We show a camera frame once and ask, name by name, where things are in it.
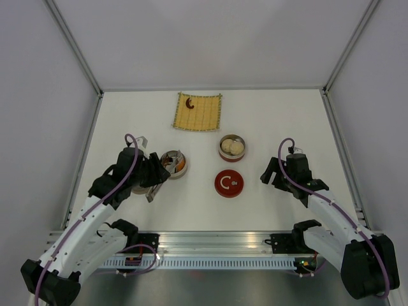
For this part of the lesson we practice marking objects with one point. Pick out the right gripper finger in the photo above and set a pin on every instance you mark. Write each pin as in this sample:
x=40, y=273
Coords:
x=275, y=165
x=271, y=177

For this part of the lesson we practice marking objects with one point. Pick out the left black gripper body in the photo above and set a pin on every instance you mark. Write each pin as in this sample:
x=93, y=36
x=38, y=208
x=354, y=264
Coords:
x=148, y=176

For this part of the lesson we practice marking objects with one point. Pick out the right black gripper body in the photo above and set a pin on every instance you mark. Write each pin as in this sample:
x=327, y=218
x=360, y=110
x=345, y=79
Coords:
x=285, y=184

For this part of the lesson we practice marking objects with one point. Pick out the metal tongs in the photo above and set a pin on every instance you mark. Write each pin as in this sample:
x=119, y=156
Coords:
x=150, y=195

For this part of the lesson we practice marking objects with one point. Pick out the beige lunch box lid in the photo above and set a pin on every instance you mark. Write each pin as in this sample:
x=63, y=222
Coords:
x=139, y=190

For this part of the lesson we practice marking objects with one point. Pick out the orange carrot piece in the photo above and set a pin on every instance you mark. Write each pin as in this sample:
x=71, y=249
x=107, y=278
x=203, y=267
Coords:
x=179, y=167

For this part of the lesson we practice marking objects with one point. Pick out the red lunch box lid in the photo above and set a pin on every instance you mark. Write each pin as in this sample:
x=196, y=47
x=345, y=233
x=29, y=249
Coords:
x=229, y=183

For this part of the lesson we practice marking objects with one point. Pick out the white bun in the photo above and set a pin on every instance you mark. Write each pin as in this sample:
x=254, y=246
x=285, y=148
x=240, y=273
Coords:
x=237, y=148
x=226, y=145

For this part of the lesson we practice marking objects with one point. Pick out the dark red sausage piece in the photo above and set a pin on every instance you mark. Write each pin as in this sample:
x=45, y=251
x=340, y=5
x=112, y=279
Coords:
x=189, y=104

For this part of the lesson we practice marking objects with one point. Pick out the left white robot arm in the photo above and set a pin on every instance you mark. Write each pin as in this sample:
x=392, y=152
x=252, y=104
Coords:
x=57, y=277

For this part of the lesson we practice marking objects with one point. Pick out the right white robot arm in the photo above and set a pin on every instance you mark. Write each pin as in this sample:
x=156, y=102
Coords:
x=366, y=262

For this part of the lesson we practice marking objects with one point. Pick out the beige lunch box container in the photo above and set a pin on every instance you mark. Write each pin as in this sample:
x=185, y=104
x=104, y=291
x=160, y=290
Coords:
x=170, y=159

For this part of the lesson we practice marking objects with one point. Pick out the red lunch box container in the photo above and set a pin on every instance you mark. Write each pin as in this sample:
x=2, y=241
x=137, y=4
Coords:
x=228, y=156

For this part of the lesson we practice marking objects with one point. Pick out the yellow bamboo mat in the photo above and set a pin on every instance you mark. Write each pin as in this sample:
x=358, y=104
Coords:
x=205, y=117

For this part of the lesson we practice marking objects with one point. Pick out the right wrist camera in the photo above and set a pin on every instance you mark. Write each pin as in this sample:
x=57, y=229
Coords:
x=295, y=150

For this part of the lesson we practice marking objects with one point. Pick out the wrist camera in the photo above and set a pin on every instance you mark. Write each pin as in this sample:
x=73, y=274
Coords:
x=141, y=143
x=295, y=150

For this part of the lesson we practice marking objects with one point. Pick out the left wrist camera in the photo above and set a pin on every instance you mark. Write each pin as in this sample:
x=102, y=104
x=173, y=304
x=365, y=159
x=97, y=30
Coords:
x=141, y=143

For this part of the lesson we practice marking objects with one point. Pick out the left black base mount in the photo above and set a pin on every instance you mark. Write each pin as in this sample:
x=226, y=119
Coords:
x=150, y=239

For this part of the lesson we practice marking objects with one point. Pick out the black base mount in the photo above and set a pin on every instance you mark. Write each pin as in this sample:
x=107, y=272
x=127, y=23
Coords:
x=150, y=239
x=282, y=243

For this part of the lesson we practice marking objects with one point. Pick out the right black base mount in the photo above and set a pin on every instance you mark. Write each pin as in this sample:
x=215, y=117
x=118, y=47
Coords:
x=282, y=243

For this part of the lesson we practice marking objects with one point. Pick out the aluminium front rail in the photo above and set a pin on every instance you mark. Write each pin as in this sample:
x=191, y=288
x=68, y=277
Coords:
x=217, y=244

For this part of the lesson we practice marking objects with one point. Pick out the white slotted cable duct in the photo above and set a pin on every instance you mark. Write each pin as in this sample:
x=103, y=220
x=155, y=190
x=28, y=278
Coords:
x=201, y=263

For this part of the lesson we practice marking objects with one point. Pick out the right aluminium frame post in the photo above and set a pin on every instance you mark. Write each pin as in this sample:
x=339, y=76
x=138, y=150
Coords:
x=364, y=21

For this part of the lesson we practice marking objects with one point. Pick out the aluminium frame post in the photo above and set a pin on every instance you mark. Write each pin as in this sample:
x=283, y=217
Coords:
x=364, y=21
x=64, y=29

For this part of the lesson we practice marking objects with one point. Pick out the left aluminium frame post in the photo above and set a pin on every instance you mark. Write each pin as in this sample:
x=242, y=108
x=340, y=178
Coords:
x=64, y=29

